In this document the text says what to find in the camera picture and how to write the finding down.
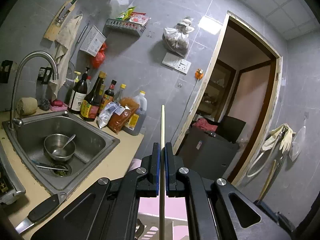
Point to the wooden cutting board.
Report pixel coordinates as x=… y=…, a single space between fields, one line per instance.
x=51 y=31

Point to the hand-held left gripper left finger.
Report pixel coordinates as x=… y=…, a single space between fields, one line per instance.
x=157 y=170

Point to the wooden storage shelf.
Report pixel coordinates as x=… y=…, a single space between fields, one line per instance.
x=220 y=80

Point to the steel wool scrubber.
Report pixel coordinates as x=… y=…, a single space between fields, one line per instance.
x=45 y=104

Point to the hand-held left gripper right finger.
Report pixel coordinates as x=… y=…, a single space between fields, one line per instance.
x=168 y=170

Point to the grey wall shelf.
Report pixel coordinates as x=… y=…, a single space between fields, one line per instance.
x=125 y=28

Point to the metal skimmer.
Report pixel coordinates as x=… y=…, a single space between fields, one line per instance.
x=81 y=42

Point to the red snack packet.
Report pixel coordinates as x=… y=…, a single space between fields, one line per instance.
x=140 y=18

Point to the induction cooker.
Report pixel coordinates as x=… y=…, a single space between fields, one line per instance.
x=7 y=180

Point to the beige loofah sponge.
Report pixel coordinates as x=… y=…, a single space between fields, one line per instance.
x=26 y=106

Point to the white blue packet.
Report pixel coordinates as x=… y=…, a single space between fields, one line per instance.
x=107 y=115

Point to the pink soap dish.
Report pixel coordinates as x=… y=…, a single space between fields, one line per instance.
x=58 y=107

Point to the green yellow snack packet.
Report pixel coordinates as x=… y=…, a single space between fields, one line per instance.
x=126 y=13

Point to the sink drain strainer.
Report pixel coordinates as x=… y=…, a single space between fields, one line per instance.
x=61 y=172

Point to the wooden chopstick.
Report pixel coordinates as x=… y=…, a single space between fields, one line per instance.
x=162 y=130

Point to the cream rubber glove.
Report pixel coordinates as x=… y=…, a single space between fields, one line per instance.
x=272 y=136
x=287 y=140

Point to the orange wall hook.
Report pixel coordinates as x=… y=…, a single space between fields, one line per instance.
x=199 y=74

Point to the stainless steel sink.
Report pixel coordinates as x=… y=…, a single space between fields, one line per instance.
x=95 y=140

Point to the dark grey cabinet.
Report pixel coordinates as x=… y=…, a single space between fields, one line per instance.
x=205 y=152

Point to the metal spoon in bowl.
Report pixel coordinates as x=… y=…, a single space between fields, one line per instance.
x=70 y=140

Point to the red cloth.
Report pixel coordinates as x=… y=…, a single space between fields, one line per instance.
x=203 y=125

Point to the yellow pump bottle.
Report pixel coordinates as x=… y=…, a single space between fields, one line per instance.
x=77 y=77

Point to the red plastic bag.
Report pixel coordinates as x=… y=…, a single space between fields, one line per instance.
x=98 y=57

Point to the metal bowl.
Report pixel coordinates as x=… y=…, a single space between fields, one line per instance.
x=58 y=156

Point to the orange powder bag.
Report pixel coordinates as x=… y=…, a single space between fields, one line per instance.
x=123 y=115

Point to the clear bottle yellow cap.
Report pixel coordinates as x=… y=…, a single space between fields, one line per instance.
x=121 y=92

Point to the hanging clear plastic bag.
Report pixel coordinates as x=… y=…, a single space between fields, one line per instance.
x=176 y=42

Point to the white wall socket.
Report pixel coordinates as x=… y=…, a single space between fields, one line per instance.
x=183 y=66

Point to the dark bottle white label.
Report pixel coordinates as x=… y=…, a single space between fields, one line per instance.
x=78 y=97

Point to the dark oil jug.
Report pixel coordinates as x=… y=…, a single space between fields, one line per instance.
x=137 y=122

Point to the small dark sauce bottle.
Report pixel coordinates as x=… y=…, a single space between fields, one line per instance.
x=107 y=96

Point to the stained hanging towel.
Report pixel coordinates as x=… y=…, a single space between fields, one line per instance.
x=67 y=35

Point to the white perforated box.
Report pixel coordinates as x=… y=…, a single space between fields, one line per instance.
x=92 y=42

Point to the metal faucet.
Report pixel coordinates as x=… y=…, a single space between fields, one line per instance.
x=15 y=92

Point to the wooden door frame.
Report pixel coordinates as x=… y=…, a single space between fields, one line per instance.
x=212 y=67

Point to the wooden stick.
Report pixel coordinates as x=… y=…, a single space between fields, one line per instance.
x=266 y=182

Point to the white plastic utensil holder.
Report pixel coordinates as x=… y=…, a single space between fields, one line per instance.
x=147 y=221

